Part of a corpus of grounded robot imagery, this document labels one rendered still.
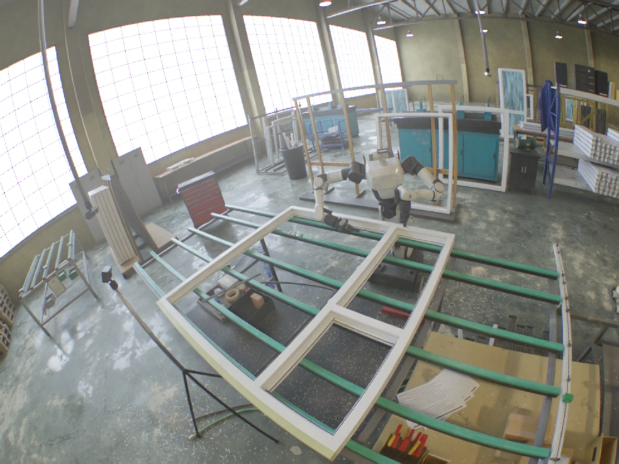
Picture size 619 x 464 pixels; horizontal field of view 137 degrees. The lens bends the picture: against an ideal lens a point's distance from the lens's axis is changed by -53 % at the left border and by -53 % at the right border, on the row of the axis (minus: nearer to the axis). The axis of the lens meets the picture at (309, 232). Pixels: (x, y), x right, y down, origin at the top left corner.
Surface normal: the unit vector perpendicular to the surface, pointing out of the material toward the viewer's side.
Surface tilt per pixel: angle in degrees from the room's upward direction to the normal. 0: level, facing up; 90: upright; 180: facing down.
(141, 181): 90
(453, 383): 0
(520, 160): 90
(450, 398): 0
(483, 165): 90
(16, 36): 90
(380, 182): 101
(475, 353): 0
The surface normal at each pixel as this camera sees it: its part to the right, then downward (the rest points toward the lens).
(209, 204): 0.50, 0.35
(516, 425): -0.20, -0.84
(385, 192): -0.17, 0.69
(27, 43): 0.77, 0.18
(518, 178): -0.61, 0.50
